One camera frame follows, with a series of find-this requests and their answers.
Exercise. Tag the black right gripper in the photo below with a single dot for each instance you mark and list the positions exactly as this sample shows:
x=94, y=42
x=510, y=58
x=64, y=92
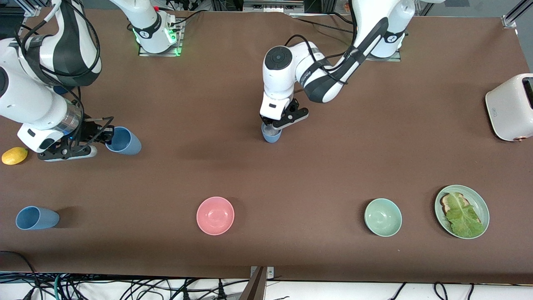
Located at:
x=90, y=130

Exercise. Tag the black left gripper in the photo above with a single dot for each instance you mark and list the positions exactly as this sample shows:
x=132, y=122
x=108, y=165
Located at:
x=267, y=123

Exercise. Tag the blue cup holding white paper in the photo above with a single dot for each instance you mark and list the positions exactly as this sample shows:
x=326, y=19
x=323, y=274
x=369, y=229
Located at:
x=271, y=137

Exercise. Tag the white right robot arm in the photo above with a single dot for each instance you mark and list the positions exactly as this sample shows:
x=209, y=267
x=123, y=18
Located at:
x=29, y=104

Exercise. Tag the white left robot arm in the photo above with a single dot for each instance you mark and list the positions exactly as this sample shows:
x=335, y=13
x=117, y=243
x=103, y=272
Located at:
x=283, y=79

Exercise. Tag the yellow lemon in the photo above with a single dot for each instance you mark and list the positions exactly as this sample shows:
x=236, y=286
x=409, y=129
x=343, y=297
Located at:
x=14, y=156

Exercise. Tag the pink bowl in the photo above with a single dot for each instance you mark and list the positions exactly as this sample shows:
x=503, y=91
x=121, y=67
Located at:
x=215, y=216

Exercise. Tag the mint green bowl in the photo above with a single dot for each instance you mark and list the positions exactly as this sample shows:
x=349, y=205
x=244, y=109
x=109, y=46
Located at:
x=383, y=217

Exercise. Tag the toasted bread slice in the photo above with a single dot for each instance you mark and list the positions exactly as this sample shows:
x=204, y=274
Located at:
x=446, y=204

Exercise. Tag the green lettuce leaf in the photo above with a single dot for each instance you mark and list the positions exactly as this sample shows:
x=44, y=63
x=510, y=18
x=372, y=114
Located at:
x=464, y=221

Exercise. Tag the mint green plate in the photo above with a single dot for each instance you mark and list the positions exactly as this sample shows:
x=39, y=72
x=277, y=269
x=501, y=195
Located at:
x=483, y=208

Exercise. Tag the white toaster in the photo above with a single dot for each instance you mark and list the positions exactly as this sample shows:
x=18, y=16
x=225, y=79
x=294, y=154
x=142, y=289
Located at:
x=506, y=108

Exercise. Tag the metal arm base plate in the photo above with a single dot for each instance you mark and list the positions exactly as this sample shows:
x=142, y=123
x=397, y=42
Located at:
x=395, y=58
x=143, y=52

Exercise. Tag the silver metal frame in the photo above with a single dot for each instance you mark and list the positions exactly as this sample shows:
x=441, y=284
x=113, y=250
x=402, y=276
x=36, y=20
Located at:
x=272, y=6

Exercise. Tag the aluminium frame profile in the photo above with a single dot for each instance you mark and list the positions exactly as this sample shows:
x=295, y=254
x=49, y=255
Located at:
x=32, y=10
x=510, y=20

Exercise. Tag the small metal bracket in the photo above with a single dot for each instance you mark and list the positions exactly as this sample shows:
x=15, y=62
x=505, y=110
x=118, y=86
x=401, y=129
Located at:
x=270, y=273

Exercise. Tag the dark camera post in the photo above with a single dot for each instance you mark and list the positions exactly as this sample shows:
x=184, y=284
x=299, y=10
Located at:
x=254, y=287

